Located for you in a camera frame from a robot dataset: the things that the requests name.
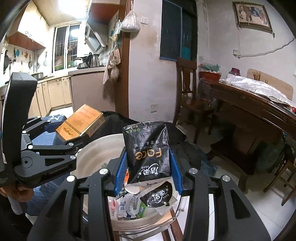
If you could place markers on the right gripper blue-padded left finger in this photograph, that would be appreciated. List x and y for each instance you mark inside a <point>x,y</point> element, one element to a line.
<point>62,219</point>

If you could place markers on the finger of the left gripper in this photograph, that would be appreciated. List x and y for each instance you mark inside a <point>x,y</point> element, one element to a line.
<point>70,147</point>
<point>35,126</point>

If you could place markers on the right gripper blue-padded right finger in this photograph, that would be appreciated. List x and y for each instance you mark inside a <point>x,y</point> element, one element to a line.
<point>235,217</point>

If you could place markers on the yellow cigarette box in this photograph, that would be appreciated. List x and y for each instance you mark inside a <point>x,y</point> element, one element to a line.
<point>85,120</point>

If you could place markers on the black tissue packet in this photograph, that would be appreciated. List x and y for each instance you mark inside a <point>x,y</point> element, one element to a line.
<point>148,153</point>

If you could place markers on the beige lower kitchen cabinets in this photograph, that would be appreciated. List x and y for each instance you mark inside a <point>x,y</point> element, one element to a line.
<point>74,89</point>

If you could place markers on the kitchen window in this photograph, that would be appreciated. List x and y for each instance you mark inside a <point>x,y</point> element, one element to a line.
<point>65,47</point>

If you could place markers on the person's left hand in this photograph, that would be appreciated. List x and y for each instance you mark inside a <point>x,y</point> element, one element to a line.
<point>19,193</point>

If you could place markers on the blue checked star tablecloth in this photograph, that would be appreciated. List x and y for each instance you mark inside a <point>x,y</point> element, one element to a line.
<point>44,173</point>

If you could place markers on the steel pot on counter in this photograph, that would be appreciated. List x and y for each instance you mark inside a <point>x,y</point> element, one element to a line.
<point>38,76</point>

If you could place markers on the hanging pink cloth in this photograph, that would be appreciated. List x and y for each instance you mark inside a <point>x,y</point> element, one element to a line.
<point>111,70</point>

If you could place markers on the steel kettle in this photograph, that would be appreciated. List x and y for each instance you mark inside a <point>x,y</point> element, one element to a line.
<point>92,60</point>

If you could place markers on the dark wooden side table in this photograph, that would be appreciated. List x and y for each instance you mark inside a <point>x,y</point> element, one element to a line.
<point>253,123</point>

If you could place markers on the range hood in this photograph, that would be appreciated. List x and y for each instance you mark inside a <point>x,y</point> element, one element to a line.
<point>96,36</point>

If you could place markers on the hanging white plastic bag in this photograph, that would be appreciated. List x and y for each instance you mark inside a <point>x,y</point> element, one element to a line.
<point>130,23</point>

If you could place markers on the silver foil sheet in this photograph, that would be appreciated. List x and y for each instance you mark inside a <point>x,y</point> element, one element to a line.
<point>257,87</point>

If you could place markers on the dark wooden chair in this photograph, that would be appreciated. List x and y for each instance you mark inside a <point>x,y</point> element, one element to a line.
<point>187,95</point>

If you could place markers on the red bowl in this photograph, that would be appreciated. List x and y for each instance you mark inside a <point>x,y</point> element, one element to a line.
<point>213,76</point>

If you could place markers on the wall cabinet left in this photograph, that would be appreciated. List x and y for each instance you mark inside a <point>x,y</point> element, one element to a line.
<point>29,30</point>

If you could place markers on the framed wall picture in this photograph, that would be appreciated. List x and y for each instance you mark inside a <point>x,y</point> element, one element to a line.
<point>251,15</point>

